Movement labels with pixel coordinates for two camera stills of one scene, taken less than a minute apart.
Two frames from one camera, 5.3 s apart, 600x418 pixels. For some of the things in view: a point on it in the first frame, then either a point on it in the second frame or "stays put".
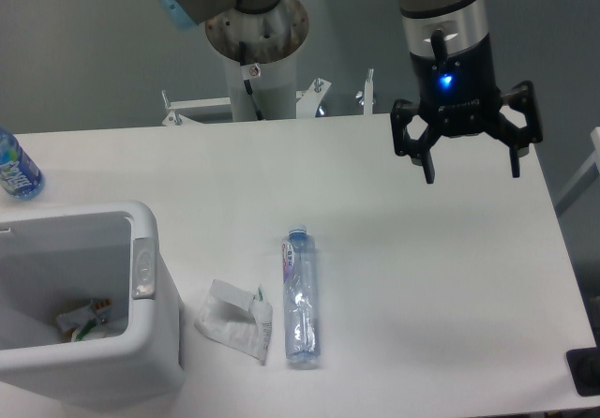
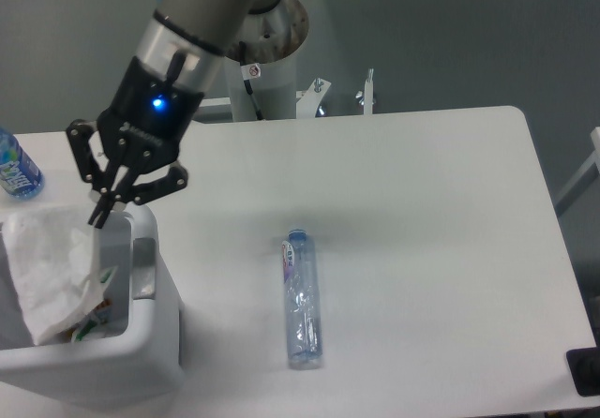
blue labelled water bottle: (19, 176) stays put
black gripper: (458, 97) → (148, 115)
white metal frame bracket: (307, 103) stays put
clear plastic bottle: (300, 292) stays put
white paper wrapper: (237, 318) → (57, 265)
